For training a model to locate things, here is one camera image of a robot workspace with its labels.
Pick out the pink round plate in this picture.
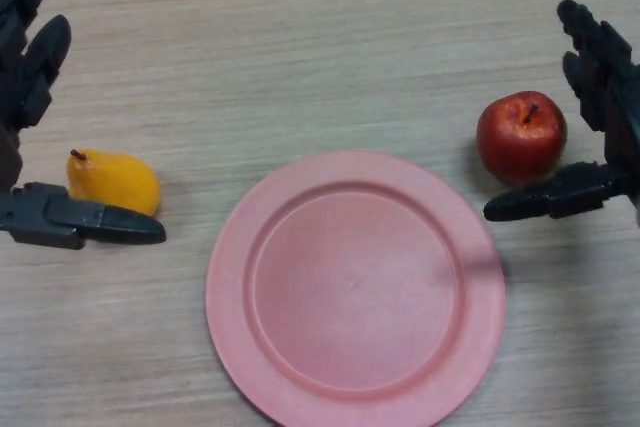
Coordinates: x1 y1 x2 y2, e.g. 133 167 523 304
205 148 507 427

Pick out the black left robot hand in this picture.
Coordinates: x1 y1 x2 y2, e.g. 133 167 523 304
0 0 167 251

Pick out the red apple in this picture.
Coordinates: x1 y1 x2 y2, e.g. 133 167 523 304
475 90 568 186

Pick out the yellow pear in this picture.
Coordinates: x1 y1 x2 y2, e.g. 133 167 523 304
66 148 162 218

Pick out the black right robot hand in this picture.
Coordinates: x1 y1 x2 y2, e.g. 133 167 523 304
483 0 640 226

